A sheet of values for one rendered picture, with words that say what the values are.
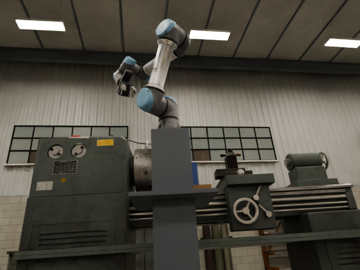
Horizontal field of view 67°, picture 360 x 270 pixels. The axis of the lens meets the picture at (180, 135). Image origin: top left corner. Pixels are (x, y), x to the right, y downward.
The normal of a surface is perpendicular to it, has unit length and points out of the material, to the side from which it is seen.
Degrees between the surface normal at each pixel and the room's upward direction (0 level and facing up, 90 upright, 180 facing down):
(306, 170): 90
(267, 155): 90
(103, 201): 90
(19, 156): 90
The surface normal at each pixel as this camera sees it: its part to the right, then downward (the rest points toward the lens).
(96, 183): 0.03, -0.42
